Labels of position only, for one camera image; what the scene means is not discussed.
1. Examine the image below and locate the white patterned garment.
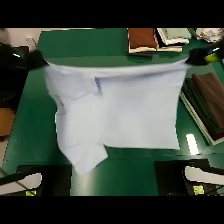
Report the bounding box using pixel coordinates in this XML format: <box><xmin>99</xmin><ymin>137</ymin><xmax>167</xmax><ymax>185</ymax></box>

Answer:
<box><xmin>195</xmin><ymin>27</ymin><xmax>224</xmax><ymax>44</ymax></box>

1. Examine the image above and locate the beige garment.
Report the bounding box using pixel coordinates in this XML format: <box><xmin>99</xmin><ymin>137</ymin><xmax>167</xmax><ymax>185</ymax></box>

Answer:
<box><xmin>127</xmin><ymin>44</ymin><xmax>184</xmax><ymax>56</ymax></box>

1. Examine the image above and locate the brown garment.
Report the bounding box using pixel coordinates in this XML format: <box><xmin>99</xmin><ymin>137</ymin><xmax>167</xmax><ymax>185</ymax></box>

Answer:
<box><xmin>191</xmin><ymin>71</ymin><xmax>224</xmax><ymax>130</ymax></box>
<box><xmin>127</xmin><ymin>27</ymin><xmax>160</xmax><ymax>51</ymax></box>

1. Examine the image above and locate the white shirt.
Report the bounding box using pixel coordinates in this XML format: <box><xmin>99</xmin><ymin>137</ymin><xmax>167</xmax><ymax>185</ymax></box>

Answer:
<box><xmin>43</xmin><ymin>57</ymin><xmax>192</xmax><ymax>177</ymax></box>

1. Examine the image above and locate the dark green garment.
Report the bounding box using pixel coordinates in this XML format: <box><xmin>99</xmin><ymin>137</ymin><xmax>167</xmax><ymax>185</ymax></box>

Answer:
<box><xmin>181</xmin><ymin>77</ymin><xmax>224</xmax><ymax>141</ymax></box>

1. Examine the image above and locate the pale green garment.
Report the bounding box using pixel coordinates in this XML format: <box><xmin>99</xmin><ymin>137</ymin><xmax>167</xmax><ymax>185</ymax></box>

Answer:
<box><xmin>157</xmin><ymin>27</ymin><xmax>194</xmax><ymax>46</ymax></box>

